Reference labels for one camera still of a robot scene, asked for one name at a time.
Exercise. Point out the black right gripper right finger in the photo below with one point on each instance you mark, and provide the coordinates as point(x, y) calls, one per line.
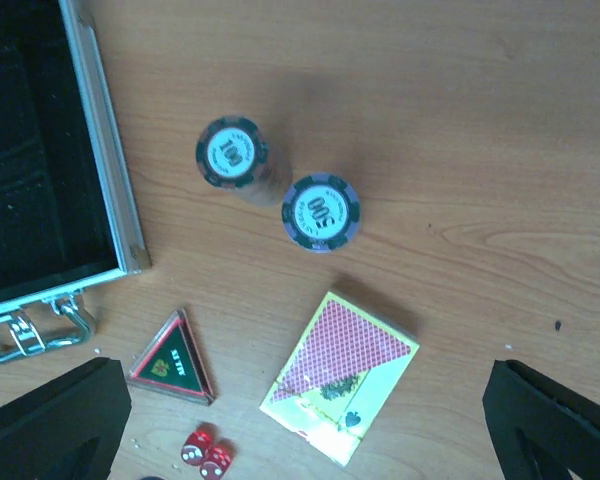
point(539, 428)

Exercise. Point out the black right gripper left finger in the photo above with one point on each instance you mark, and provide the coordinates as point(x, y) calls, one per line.
point(69, 428)

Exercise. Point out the playing card deck box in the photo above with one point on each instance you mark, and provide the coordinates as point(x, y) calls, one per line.
point(339, 375)

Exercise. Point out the aluminium poker case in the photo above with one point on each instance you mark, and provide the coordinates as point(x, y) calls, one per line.
point(68, 218)

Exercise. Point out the purple 500 chip stack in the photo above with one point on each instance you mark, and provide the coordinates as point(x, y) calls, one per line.
point(321, 212)

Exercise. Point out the orange 100 chip stack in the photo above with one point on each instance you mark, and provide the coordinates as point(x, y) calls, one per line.
point(233, 155)

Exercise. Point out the triangular all-in button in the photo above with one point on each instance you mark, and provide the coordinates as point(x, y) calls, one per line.
point(171, 363)

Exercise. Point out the red translucent die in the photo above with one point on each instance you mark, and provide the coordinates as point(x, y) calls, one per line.
point(199, 446)
point(217, 461)

